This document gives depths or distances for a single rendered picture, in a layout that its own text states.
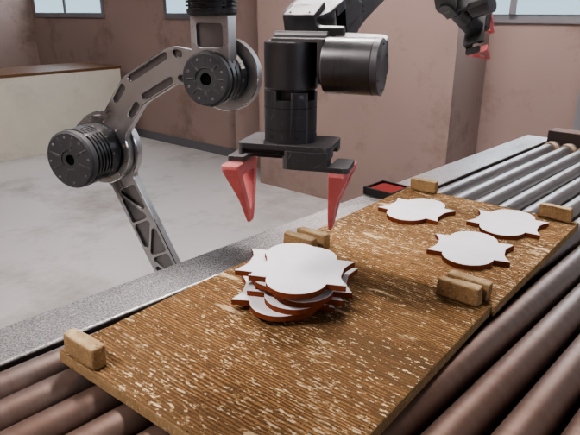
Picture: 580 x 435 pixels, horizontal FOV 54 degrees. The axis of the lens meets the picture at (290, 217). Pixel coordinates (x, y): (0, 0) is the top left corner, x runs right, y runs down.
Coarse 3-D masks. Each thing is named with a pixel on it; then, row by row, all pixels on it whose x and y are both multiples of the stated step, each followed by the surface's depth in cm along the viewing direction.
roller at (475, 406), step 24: (576, 288) 83; (552, 312) 76; (576, 312) 76; (528, 336) 70; (552, 336) 71; (504, 360) 66; (528, 360) 66; (480, 384) 61; (504, 384) 62; (528, 384) 65; (456, 408) 58; (480, 408) 58; (504, 408) 60; (432, 432) 54; (456, 432) 54; (480, 432) 56
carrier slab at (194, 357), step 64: (128, 320) 71; (192, 320) 71; (256, 320) 71; (320, 320) 71; (384, 320) 71; (448, 320) 71; (128, 384) 58; (192, 384) 58; (256, 384) 58; (320, 384) 58; (384, 384) 58
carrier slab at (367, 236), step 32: (416, 192) 120; (352, 224) 102; (384, 224) 102; (416, 224) 102; (448, 224) 102; (576, 224) 102; (352, 256) 89; (384, 256) 89; (416, 256) 89; (512, 256) 89; (544, 256) 89; (512, 288) 79
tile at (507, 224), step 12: (480, 216) 104; (492, 216) 104; (504, 216) 104; (516, 216) 104; (528, 216) 104; (480, 228) 99; (492, 228) 98; (504, 228) 98; (516, 228) 98; (528, 228) 98; (540, 228) 100
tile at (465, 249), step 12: (444, 240) 93; (456, 240) 93; (468, 240) 93; (480, 240) 93; (492, 240) 93; (432, 252) 90; (444, 252) 88; (456, 252) 88; (468, 252) 88; (480, 252) 88; (492, 252) 88; (504, 252) 88; (456, 264) 85; (468, 264) 84; (480, 264) 84; (492, 264) 86; (504, 264) 85
